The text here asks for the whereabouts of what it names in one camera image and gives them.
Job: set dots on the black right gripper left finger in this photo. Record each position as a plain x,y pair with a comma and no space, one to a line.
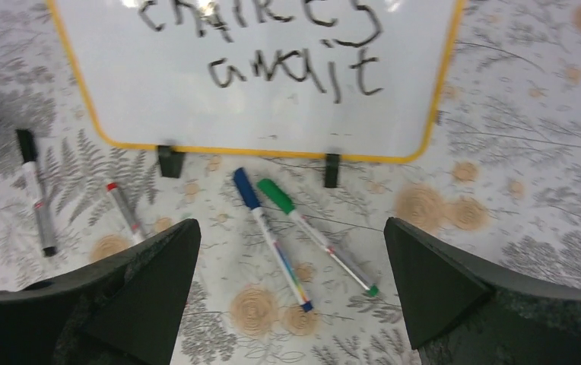
124,309

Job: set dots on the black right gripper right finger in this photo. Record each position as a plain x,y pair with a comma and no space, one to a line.
462,309

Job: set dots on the yellow framed whiteboard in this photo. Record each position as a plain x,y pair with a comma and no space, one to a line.
296,79

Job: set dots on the black whiteboard stand foot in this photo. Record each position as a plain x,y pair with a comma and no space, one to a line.
170,161
332,169

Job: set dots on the red capped marker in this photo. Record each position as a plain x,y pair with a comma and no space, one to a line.
131,221

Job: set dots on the floral patterned table mat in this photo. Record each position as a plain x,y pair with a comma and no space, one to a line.
500,179

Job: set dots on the blue capped marker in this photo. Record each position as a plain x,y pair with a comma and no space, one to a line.
251,201

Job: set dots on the green capped marker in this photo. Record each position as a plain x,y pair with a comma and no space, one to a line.
338,254

